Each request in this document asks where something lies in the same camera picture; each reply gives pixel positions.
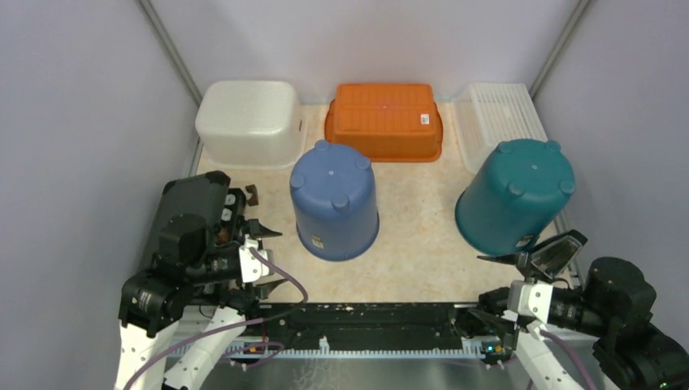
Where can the black case on left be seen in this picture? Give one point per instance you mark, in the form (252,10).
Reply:
(195,217)

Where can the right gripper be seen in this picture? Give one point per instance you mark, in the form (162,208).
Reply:
(505,328)

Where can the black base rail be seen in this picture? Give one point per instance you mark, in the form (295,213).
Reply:
(417,326)

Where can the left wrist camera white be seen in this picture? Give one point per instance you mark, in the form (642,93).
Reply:
(251,268)

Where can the teal bucket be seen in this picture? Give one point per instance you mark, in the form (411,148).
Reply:
(518,191)

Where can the blue bucket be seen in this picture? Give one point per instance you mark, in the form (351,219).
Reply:
(333,192)

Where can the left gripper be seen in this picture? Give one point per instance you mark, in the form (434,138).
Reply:
(256,229)

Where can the orange plastic tub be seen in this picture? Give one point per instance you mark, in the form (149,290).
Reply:
(388,123)

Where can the white perforated basket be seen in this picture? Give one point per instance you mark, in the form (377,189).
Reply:
(486,114)

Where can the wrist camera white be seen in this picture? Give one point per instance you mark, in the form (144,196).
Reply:
(531,302)
(251,268)

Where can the translucent white plastic tub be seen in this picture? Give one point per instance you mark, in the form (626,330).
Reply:
(251,124)

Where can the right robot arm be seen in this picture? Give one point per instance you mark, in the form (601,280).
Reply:
(614,306)

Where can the small black clear box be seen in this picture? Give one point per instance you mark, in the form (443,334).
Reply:
(551,257)

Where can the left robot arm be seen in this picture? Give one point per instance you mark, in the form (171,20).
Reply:
(151,308)

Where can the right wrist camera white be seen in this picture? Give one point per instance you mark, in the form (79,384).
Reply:
(531,302)

